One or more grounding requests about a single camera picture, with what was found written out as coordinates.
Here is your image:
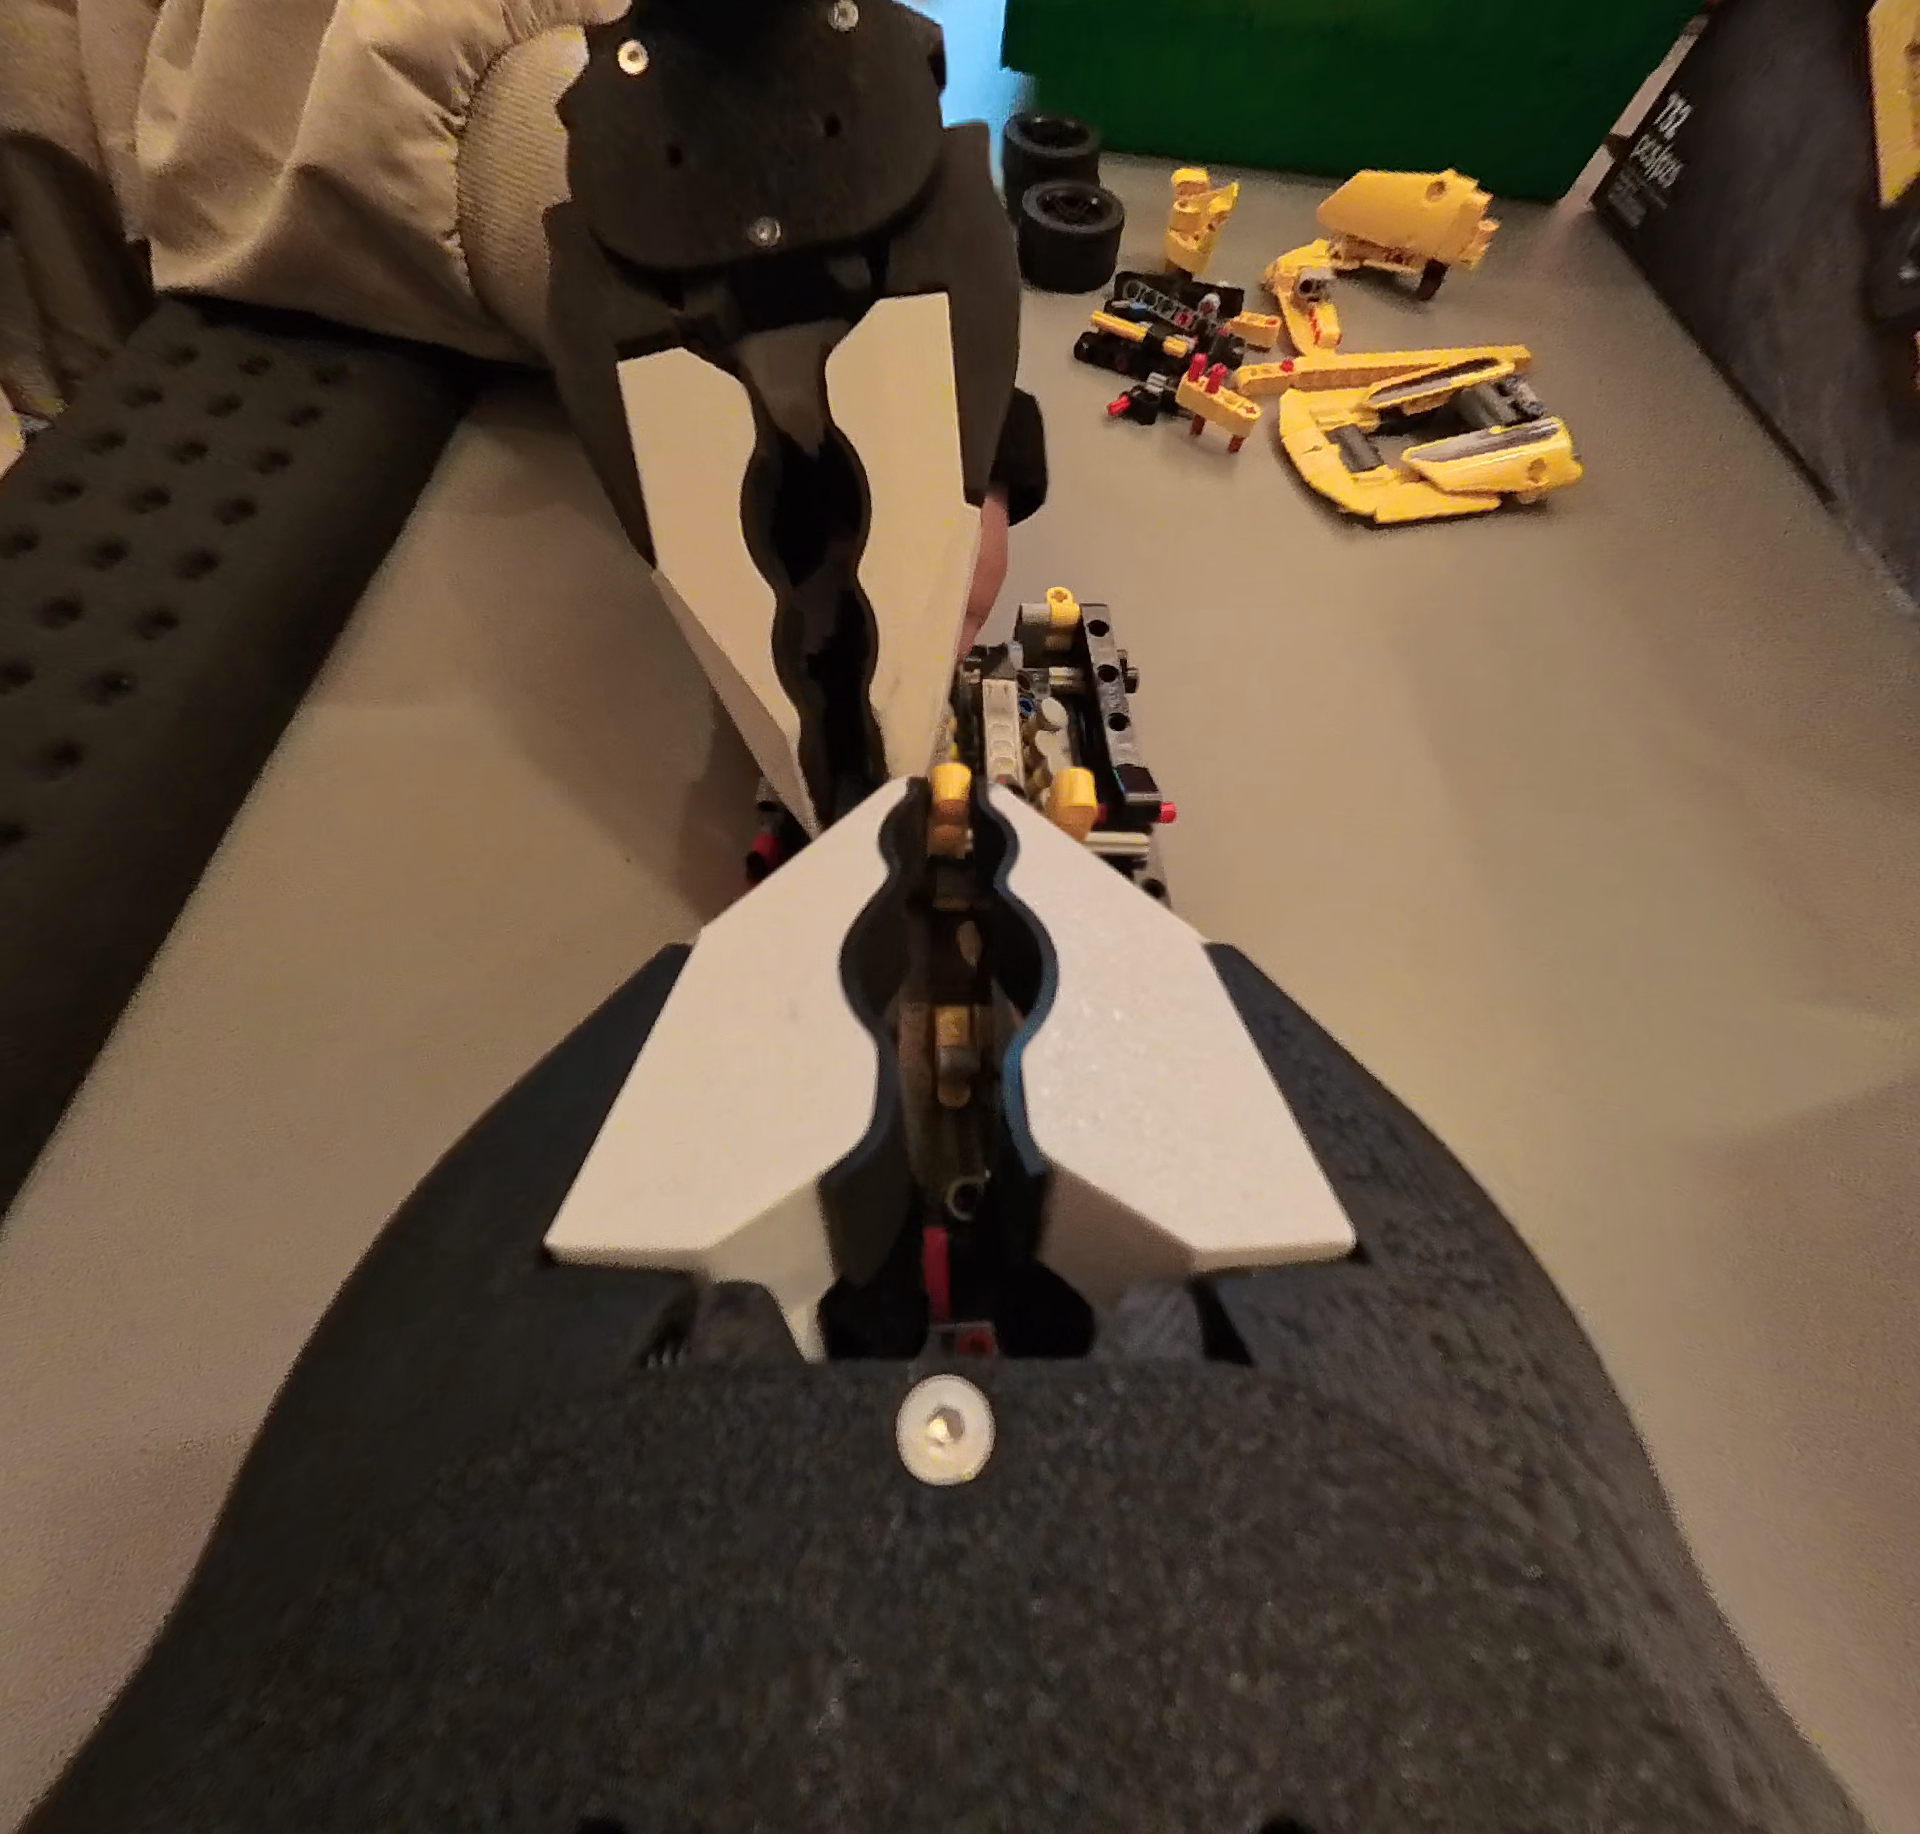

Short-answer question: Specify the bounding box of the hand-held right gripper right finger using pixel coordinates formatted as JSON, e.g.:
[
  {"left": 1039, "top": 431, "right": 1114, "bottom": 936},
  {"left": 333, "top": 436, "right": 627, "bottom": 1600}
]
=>
[{"left": 963, "top": 783, "right": 1358, "bottom": 1363}]

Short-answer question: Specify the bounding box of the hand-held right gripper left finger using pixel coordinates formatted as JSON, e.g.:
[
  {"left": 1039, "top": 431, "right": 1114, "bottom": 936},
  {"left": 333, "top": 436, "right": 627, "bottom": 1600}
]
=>
[{"left": 541, "top": 781, "right": 935, "bottom": 1363}]

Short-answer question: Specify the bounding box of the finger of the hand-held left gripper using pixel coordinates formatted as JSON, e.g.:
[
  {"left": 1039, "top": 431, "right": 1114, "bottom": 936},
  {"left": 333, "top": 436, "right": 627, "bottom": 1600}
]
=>
[
  {"left": 821, "top": 289, "right": 989, "bottom": 804},
  {"left": 616, "top": 347, "right": 821, "bottom": 836}
]

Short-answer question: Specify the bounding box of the brick-built toy car chassis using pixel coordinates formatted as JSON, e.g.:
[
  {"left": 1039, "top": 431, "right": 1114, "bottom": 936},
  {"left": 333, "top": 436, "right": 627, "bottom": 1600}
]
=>
[{"left": 740, "top": 582, "right": 1180, "bottom": 1360}]

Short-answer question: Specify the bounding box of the grey desk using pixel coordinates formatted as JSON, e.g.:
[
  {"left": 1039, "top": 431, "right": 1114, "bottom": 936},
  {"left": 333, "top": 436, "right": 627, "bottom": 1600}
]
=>
[{"left": 0, "top": 141, "right": 1920, "bottom": 1834}]

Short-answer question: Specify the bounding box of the person's left hand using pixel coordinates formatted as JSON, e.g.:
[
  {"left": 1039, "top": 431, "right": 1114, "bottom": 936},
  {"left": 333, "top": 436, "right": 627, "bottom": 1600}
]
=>
[{"left": 959, "top": 489, "right": 1025, "bottom": 638}]

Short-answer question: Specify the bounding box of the black toy wheel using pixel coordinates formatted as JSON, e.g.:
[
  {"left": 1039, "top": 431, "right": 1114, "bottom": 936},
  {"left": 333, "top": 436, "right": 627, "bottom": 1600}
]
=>
[
  {"left": 1000, "top": 110, "right": 1104, "bottom": 191},
  {"left": 1018, "top": 182, "right": 1127, "bottom": 294}
]

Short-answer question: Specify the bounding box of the small yellow brick piece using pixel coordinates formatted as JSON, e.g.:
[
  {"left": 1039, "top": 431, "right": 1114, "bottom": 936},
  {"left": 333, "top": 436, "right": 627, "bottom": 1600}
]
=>
[{"left": 1161, "top": 166, "right": 1241, "bottom": 278}]

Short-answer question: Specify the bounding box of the yellow toy car roof panel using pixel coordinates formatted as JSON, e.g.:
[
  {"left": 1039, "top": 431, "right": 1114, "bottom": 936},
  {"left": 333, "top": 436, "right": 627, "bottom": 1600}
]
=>
[{"left": 1274, "top": 344, "right": 1582, "bottom": 526}]

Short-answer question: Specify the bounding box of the beige clothing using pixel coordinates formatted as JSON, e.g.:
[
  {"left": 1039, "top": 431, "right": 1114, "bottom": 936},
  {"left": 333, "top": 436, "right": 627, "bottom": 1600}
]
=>
[{"left": 0, "top": 0, "right": 631, "bottom": 418}]

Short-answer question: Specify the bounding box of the green storage bin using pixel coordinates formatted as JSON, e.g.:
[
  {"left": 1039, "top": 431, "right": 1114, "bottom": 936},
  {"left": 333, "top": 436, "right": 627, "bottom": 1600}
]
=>
[{"left": 1000, "top": 0, "right": 1778, "bottom": 202}]

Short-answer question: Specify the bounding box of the dark toy car box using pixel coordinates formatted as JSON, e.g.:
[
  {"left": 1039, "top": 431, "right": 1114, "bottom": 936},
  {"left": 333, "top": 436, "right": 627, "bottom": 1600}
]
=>
[{"left": 1589, "top": 0, "right": 1920, "bottom": 551}]

